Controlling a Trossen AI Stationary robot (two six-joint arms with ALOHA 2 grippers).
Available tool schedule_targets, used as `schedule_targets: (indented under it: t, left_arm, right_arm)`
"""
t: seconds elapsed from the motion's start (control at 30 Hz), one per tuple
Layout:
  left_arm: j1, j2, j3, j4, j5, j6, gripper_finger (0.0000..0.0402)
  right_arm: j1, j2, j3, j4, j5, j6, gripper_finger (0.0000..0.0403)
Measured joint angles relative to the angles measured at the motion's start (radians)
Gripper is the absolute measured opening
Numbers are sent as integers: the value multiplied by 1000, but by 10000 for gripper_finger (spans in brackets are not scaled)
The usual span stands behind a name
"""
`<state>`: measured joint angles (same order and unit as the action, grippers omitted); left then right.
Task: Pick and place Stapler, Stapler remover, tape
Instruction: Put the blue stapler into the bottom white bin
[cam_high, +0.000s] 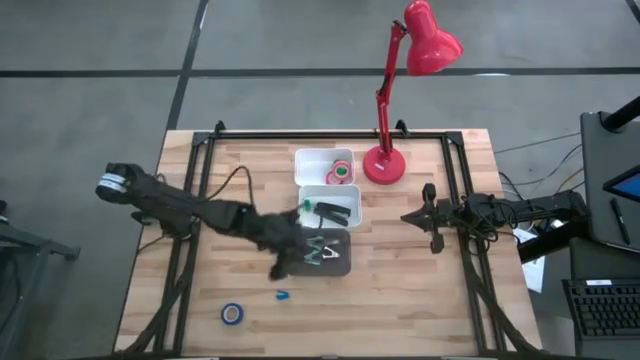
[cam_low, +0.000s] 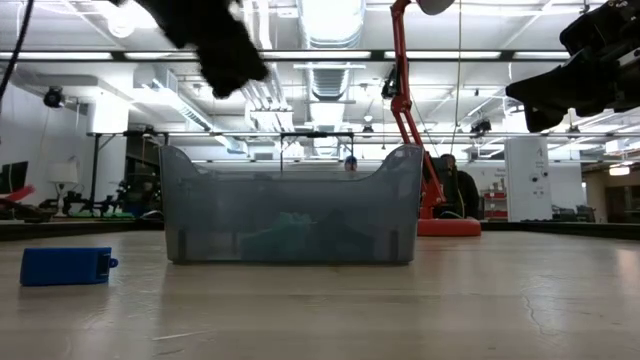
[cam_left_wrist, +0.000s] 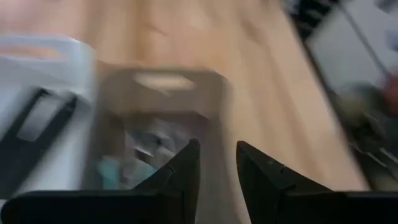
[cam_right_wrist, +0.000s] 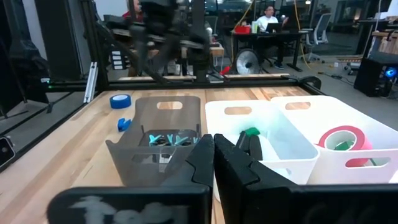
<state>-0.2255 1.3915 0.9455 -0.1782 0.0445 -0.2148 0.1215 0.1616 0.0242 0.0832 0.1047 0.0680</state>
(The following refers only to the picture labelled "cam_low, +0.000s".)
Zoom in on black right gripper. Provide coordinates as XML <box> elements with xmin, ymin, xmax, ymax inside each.
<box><xmin>505</xmin><ymin>29</ymin><xmax>640</xmax><ymax>134</ymax></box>

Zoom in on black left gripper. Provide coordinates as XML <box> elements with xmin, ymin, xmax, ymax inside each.
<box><xmin>112</xmin><ymin>0</ymin><xmax>271</xmax><ymax>99</ymax></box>

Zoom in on blue tape roll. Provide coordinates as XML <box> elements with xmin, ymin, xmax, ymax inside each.
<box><xmin>19</xmin><ymin>246</ymin><xmax>120</xmax><ymax>288</ymax></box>

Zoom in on overhead light bar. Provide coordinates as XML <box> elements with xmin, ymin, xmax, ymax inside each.
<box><xmin>0</xmin><ymin>49</ymin><xmax>640</xmax><ymax>63</ymax></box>

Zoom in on red shelf rack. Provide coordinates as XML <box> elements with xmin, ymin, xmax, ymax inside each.
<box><xmin>481</xmin><ymin>182</ymin><xmax>507</xmax><ymax>221</ymax></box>

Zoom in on grey translucent plastic bin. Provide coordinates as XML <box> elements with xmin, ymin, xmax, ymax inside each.
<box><xmin>158</xmin><ymin>143</ymin><xmax>425</xmax><ymax>265</ymax></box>

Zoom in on red desk lamp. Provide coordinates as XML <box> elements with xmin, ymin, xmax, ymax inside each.
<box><xmin>388</xmin><ymin>0</ymin><xmax>483</xmax><ymax>238</ymax></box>

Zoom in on white table lamp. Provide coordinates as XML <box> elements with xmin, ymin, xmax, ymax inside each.
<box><xmin>47</xmin><ymin>159</ymin><xmax>80</xmax><ymax>217</ymax></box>

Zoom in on black monitor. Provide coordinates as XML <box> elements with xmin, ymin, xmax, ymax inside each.
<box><xmin>0</xmin><ymin>160</ymin><xmax>30</xmax><ymax>195</ymax></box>

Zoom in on thin hanging cord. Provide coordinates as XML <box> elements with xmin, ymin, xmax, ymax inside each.
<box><xmin>451</xmin><ymin>0</ymin><xmax>464</xmax><ymax>151</ymax></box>

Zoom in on black cable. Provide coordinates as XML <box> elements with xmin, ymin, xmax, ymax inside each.
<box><xmin>0</xmin><ymin>0</ymin><xmax>35</xmax><ymax>104</ymax></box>

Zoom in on black aluminium table frame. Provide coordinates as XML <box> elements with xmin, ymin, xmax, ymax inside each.
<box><xmin>0</xmin><ymin>218</ymin><xmax>640</xmax><ymax>242</ymax></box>

